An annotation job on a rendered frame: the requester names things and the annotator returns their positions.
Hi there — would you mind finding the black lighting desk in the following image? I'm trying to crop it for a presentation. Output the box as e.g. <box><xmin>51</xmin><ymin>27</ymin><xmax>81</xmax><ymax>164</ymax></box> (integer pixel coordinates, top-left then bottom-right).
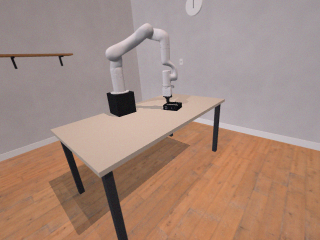
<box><xmin>163</xmin><ymin>101</ymin><xmax>182</xmax><ymax>111</ymax></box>

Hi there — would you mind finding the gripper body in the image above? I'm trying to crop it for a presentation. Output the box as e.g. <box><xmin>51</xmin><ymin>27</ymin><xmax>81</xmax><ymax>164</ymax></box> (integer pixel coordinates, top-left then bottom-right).
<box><xmin>162</xmin><ymin>86</ymin><xmax>173</xmax><ymax>97</ymax></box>

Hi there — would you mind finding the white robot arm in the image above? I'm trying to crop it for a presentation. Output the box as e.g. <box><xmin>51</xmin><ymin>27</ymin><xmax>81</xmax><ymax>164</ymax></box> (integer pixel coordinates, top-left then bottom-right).
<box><xmin>105</xmin><ymin>23</ymin><xmax>178</xmax><ymax>95</ymax></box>

